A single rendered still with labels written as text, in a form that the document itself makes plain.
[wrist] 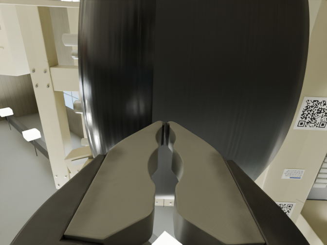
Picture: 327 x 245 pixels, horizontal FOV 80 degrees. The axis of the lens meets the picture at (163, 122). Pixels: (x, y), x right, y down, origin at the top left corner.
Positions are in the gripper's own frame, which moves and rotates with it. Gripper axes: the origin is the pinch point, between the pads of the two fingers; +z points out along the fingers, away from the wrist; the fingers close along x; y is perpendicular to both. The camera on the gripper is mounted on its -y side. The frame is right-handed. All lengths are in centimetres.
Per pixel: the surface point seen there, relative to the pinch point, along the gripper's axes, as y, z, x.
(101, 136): 7.6, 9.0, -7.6
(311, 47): -1.1, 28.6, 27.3
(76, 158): 58, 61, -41
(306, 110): 11.2, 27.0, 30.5
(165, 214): 477, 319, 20
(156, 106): 2.9, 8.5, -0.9
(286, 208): 39, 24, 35
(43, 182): 490, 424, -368
